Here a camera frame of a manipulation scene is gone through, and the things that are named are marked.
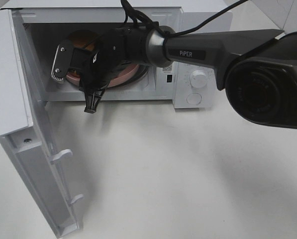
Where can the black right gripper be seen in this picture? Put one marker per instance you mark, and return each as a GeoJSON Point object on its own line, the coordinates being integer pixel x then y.
{"type": "Point", "coordinates": [106, 60]}

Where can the pink round plate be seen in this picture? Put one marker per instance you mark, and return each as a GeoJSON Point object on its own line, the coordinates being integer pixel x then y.
{"type": "Point", "coordinates": [121, 78]}

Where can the burger with lettuce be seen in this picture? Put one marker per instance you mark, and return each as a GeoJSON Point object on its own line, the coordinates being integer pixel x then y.
{"type": "Point", "coordinates": [83, 39]}

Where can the white microwave door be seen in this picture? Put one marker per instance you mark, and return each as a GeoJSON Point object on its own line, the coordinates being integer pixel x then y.
{"type": "Point", "coordinates": [26, 134]}

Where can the round white door button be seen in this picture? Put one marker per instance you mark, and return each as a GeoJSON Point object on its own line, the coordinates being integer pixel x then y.
{"type": "Point", "coordinates": [194, 99]}

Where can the white timer knob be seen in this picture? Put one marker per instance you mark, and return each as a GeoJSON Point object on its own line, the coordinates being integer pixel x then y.
{"type": "Point", "coordinates": [198, 79]}

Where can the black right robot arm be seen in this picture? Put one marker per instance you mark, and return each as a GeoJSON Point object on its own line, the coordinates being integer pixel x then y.
{"type": "Point", "coordinates": [256, 68]}

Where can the white microwave oven body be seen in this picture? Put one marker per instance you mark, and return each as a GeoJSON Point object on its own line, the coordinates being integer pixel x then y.
{"type": "Point", "coordinates": [50, 21]}

